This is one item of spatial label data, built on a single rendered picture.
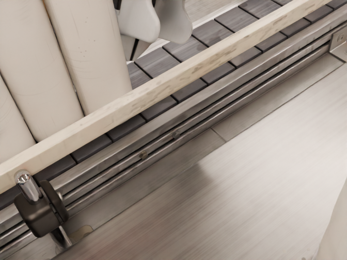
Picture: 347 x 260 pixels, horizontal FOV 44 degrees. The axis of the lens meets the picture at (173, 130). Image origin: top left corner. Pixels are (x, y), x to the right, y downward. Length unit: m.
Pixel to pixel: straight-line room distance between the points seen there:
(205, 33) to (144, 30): 0.16
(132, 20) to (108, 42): 0.04
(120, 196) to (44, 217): 0.11
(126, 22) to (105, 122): 0.09
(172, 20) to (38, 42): 0.12
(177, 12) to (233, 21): 0.15
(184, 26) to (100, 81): 0.09
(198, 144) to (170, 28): 0.13
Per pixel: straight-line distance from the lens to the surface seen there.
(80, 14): 0.33
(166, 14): 0.40
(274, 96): 0.50
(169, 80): 0.40
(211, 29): 0.51
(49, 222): 0.34
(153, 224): 0.35
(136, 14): 0.37
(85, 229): 0.41
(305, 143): 0.39
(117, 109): 0.38
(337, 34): 0.56
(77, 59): 0.36
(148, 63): 0.47
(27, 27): 0.33
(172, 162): 0.44
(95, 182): 0.41
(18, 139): 0.38
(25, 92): 0.36
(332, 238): 0.23
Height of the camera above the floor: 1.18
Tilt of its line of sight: 49 degrees down
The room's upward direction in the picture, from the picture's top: 8 degrees counter-clockwise
